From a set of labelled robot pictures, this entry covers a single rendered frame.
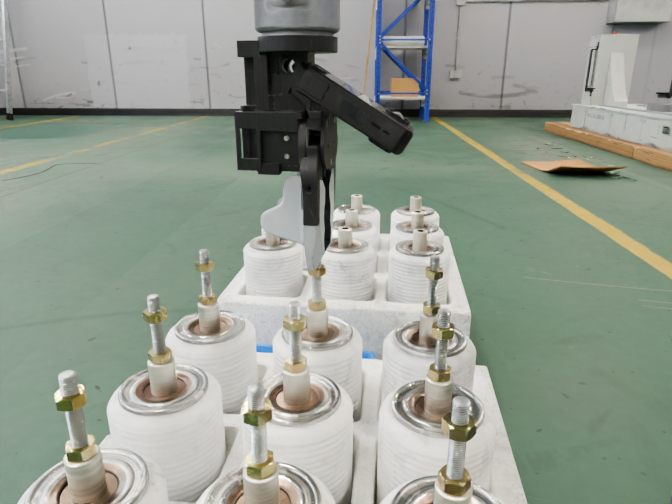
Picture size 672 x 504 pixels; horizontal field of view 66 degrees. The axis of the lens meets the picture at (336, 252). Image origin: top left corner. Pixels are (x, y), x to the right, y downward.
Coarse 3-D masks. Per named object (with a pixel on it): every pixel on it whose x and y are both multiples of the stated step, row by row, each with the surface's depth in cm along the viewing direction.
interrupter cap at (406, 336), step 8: (400, 328) 56; (408, 328) 56; (416, 328) 56; (456, 328) 56; (400, 336) 54; (408, 336) 54; (416, 336) 55; (456, 336) 54; (464, 336) 54; (400, 344) 52; (408, 344) 53; (416, 344) 53; (424, 344) 53; (448, 344) 53; (456, 344) 53; (464, 344) 52; (408, 352) 52; (416, 352) 51; (424, 352) 51; (432, 352) 51; (448, 352) 51; (456, 352) 51
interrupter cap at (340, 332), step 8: (328, 320) 58; (336, 320) 58; (328, 328) 57; (336, 328) 56; (344, 328) 56; (288, 336) 54; (304, 336) 55; (328, 336) 55; (336, 336) 54; (344, 336) 54; (352, 336) 55; (288, 344) 53; (304, 344) 53; (312, 344) 53; (320, 344) 53; (328, 344) 53; (336, 344) 52; (344, 344) 53
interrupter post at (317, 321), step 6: (312, 312) 54; (318, 312) 54; (324, 312) 54; (312, 318) 54; (318, 318) 54; (324, 318) 54; (312, 324) 54; (318, 324) 54; (324, 324) 54; (312, 330) 54; (318, 330) 54; (324, 330) 55; (312, 336) 55; (318, 336) 54; (324, 336) 55
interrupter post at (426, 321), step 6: (420, 318) 53; (426, 318) 52; (432, 318) 52; (420, 324) 53; (426, 324) 53; (420, 330) 54; (426, 330) 53; (420, 336) 54; (426, 336) 53; (432, 336) 53; (426, 342) 53; (432, 342) 53
